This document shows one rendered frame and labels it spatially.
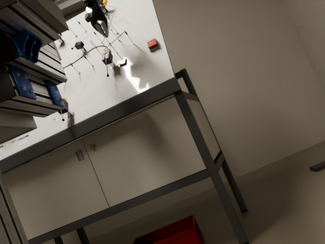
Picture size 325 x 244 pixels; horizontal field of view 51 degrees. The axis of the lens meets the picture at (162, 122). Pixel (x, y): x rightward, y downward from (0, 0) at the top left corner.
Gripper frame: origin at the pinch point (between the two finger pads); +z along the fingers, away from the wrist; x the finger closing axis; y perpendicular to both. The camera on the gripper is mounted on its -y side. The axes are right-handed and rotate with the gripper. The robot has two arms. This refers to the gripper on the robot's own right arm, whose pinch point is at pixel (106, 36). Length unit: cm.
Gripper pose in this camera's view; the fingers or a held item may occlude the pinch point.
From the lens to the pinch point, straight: 190.4
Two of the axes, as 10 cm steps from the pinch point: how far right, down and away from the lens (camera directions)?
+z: 3.9, 8.2, 4.1
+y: 1.6, -5.0, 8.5
